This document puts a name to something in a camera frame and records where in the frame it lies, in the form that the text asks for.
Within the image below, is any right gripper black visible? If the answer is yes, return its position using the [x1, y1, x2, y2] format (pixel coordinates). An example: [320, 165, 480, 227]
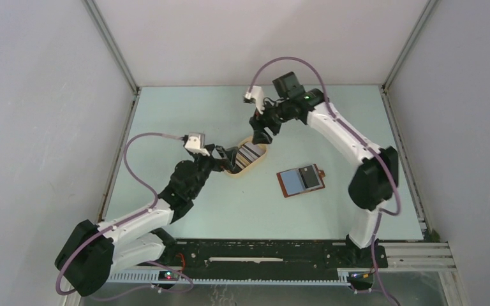
[249, 96, 292, 145]

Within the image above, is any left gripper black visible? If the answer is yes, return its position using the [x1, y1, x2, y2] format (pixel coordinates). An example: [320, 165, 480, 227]
[189, 144, 237, 198]

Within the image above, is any black credit card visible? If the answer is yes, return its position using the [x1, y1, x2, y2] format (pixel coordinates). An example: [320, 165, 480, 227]
[298, 164, 322, 190]

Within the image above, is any brown leather card holder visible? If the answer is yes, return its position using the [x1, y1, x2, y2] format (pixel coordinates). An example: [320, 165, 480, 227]
[276, 164, 325, 198]

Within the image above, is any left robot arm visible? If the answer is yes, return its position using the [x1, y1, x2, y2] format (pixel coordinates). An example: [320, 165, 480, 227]
[54, 144, 238, 296]

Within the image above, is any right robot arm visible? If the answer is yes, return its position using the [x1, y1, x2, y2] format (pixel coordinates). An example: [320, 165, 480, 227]
[244, 72, 401, 266]

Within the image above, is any beige oval tray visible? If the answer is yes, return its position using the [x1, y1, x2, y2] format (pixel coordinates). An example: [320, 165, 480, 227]
[224, 136, 269, 178]

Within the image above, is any small circuit board led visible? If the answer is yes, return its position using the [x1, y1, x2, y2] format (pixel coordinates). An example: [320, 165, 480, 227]
[158, 271, 181, 281]

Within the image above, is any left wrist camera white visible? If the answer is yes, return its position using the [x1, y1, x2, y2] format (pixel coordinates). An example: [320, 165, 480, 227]
[184, 132, 210, 156]

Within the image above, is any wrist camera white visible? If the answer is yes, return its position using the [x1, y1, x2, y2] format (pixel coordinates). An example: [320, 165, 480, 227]
[184, 132, 210, 156]
[243, 85, 265, 114]

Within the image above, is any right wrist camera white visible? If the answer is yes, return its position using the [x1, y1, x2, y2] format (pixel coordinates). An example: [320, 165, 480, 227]
[243, 85, 265, 114]

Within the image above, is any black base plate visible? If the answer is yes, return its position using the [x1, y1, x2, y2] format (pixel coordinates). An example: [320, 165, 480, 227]
[158, 239, 388, 281]

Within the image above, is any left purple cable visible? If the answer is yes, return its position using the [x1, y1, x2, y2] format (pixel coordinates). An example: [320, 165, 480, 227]
[54, 132, 195, 303]

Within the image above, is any aluminium frame rail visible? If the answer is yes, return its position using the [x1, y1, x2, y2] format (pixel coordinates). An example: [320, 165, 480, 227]
[71, 240, 457, 287]

